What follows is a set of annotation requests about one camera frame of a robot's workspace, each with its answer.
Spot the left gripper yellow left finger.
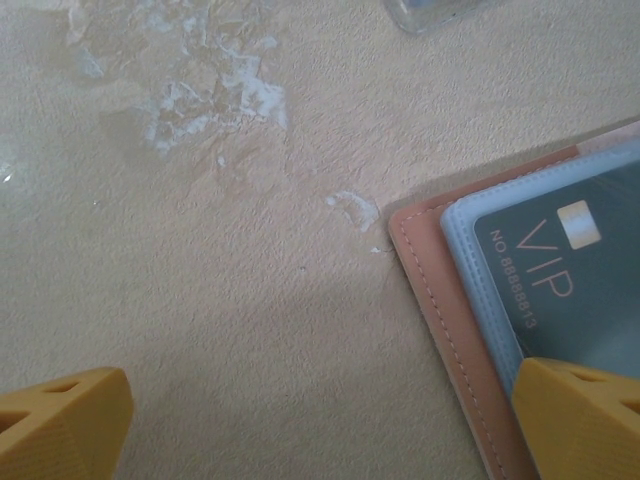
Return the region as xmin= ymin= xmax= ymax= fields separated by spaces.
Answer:
xmin=0 ymin=366 xmax=135 ymax=480

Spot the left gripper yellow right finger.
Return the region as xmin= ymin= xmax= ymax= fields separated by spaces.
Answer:
xmin=510 ymin=357 xmax=640 ymax=480

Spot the dark grey VIP card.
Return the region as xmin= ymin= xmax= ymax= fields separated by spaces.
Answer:
xmin=472 ymin=158 xmax=640 ymax=374

